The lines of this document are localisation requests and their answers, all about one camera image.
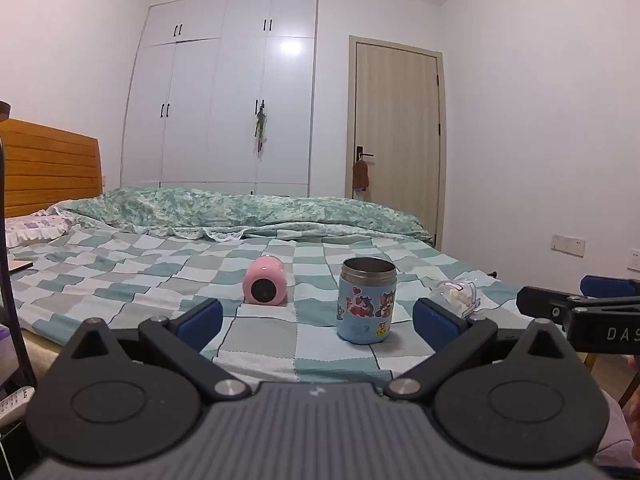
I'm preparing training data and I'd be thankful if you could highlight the checkered bed sheet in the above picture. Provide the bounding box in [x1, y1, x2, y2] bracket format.
[7, 220, 527, 392]

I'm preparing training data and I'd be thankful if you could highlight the beige wooden door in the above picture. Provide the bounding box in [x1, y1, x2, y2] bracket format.
[347, 35, 447, 252]

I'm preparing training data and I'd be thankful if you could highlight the colourful hanging ornament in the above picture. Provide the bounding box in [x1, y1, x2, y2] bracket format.
[253, 101, 271, 162]

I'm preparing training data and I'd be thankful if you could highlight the wooden chair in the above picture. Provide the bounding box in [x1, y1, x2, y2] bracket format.
[581, 351, 635, 407]

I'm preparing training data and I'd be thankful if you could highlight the clear plastic container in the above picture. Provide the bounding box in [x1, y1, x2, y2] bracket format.
[432, 277, 482, 319]

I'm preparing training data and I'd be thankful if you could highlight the green floral duvet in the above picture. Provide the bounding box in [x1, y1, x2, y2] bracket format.
[50, 186, 433, 242]

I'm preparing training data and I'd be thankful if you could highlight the white remote control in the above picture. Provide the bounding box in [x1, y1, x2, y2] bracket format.
[0, 385, 36, 422]

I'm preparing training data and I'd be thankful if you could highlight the blue cartoon steel cup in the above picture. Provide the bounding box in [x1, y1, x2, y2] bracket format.
[336, 257, 399, 345]

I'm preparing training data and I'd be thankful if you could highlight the wooden headboard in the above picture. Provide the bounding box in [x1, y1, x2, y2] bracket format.
[0, 118, 104, 221]

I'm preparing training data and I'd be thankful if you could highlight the brown bag on handle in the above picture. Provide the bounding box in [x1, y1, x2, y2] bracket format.
[352, 156, 371, 193]

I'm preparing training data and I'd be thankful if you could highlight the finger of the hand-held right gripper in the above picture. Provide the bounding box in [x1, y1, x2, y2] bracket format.
[579, 275, 640, 301]
[516, 285, 575, 321]

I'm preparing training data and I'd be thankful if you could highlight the pink cup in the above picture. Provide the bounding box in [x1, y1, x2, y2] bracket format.
[243, 255, 290, 307]

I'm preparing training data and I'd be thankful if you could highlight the white wardrobe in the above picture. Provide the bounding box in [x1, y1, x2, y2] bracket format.
[120, 0, 319, 198]

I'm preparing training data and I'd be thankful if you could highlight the pink clothing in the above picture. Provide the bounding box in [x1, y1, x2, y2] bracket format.
[592, 389, 640, 468]

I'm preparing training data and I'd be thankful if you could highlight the purple patterned pillow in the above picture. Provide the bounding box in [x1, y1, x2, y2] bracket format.
[4, 210, 78, 248]

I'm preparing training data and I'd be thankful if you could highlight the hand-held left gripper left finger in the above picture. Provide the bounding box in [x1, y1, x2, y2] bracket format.
[63, 298, 252, 404]

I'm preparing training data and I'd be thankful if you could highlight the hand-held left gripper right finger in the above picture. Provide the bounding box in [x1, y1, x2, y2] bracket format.
[385, 297, 576, 404]

